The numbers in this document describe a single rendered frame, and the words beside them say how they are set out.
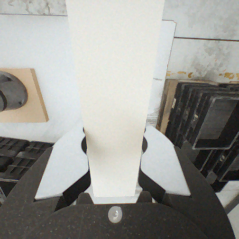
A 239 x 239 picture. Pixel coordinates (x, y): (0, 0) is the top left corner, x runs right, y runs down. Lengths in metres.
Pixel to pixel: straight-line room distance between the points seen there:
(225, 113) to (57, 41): 1.10
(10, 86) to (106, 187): 0.49
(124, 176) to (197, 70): 1.37
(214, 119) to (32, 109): 1.14
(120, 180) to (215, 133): 1.07
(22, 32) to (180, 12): 1.14
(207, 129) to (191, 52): 0.73
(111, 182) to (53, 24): 0.52
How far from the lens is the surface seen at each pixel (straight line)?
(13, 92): 0.57
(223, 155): 1.40
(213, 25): 1.49
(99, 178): 0.17
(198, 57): 1.44
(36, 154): 0.67
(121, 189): 0.19
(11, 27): 0.62
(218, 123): 1.14
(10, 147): 0.76
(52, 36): 0.55
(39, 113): 0.63
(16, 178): 0.61
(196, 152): 1.42
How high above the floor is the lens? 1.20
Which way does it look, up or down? 61 degrees down
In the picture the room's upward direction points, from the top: 176 degrees clockwise
